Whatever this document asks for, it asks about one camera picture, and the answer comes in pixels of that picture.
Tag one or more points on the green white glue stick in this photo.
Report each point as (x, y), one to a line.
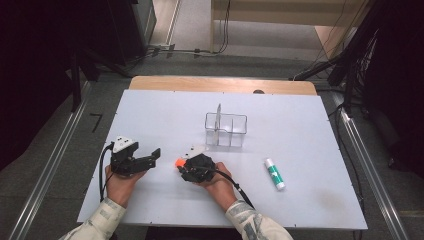
(275, 174)

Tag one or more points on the white pen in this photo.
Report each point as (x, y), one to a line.
(218, 123)

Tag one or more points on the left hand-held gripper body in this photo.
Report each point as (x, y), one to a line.
(123, 160)

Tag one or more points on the light wooden bench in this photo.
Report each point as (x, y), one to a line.
(283, 13)

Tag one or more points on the person's right hand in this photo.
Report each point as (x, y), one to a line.
(218, 186)

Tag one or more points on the black cabinet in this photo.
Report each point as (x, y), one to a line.
(133, 30)

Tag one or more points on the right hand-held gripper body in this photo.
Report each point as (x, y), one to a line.
(200, 166)

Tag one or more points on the metal floor rail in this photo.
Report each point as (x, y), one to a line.
(370, 156)
(50, 160)

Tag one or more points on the clear plastic organizer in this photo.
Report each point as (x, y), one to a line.
(230, 131)

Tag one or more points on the person's left hand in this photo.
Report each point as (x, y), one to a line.
(121, 188)

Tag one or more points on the white board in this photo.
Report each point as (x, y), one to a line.
(283, 133)

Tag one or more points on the wooden table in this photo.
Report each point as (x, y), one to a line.
(220, 85)

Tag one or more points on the black tripod stand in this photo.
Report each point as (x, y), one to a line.
(83, 70)

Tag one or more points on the orange pink highlighter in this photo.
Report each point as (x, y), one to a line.
(180, 163)

